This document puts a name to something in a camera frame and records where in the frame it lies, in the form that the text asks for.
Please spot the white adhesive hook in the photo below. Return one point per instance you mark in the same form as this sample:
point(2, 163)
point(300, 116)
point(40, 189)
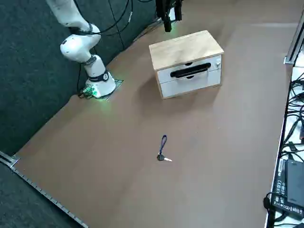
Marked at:
point(218, 64)

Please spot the black labelled power adapter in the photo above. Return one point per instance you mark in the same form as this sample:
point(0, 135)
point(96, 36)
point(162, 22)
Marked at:
point(280, 187)

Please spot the black flat box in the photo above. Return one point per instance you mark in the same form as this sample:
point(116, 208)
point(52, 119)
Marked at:
point(296, 180)

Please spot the aluminium table edge rail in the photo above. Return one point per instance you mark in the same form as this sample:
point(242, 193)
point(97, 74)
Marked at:
point(35, 184)

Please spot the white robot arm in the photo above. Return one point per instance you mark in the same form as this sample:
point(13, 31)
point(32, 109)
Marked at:
point(76, 47)

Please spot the wooden drawer box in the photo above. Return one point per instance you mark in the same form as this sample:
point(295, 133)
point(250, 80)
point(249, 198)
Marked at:
point(185, 47)

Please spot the aluminium camera post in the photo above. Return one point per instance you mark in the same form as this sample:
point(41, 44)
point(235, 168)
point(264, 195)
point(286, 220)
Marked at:
point(292, 51)

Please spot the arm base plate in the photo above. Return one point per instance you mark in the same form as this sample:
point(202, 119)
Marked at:
point(118, 83)

